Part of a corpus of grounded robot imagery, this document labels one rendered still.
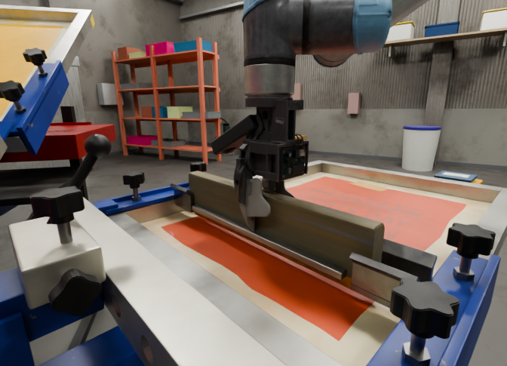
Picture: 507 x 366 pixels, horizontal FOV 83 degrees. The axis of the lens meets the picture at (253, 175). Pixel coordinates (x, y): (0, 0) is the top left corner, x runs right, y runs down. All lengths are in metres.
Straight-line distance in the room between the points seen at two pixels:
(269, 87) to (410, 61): 6.49
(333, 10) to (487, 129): 6.46
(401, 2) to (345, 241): 0.39
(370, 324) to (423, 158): 5.64
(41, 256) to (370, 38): 0.43
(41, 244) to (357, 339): 0.33
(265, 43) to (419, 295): 0.33
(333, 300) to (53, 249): 0.31
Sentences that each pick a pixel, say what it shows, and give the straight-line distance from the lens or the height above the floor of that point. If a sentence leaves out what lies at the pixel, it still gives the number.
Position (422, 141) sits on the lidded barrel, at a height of 0.55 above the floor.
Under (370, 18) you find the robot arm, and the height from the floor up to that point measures 1.30.
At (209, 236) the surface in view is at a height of 0.96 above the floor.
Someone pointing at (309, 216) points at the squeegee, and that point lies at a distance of 0.40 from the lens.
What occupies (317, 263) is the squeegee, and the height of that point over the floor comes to 0.99.
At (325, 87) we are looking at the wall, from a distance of 7.19.
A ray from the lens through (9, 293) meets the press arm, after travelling 0.34.
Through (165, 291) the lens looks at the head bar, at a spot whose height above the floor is 1.04.
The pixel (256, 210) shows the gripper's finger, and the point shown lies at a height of 1.04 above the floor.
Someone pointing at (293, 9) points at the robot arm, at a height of 1.32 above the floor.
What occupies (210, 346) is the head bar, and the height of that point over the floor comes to 1.04.
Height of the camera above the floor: 1.20
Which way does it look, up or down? 14 degrees down
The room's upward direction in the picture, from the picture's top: 1 degrees counter-clockwise
